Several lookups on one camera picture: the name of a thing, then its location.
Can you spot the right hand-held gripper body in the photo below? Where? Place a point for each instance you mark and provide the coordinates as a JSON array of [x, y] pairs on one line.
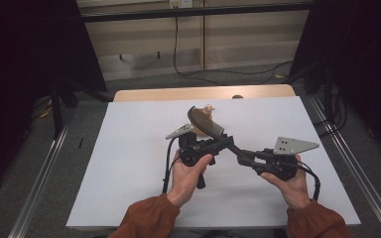
[[281, 165]]

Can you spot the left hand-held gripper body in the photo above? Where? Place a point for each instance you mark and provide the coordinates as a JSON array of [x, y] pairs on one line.
[[191, 152]]

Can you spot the black spatula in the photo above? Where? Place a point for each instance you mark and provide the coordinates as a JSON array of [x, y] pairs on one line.
[[205, 124]]

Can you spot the tan cup with figurine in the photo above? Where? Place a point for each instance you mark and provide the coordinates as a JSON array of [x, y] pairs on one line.
[[208, 109]]

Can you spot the person's left hand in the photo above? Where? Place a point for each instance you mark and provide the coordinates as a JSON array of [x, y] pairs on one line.
[[187, 180]]

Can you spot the person's right hand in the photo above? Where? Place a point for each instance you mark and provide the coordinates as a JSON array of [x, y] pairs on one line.
[[292, 191]]

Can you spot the small dark round object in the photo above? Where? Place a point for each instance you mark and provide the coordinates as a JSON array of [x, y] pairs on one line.
[[237, 96]]

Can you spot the wooden table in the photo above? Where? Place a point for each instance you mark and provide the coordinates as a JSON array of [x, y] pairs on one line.
[[178, 93]]

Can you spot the white table board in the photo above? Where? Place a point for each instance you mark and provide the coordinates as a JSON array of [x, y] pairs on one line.
[[129, 158]]

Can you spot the small black stick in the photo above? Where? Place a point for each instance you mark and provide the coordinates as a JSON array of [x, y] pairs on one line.
[[80, 142]]

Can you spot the black horizontal bar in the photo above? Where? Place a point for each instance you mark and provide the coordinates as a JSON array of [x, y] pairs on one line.
[[195, 12]]

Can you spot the black metal stand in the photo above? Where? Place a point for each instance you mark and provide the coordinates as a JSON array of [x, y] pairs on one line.
[[57, 112]]

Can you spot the dark curtain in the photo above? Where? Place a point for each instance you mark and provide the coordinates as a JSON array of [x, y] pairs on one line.
[[20, 66], [370, 49]]

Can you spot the metal floor rail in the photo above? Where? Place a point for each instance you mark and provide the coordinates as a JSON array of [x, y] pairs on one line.
[[36, 188], [360, 175]]

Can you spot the white wall outlet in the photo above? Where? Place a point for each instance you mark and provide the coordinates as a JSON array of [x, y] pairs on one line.
[[180, 3]]

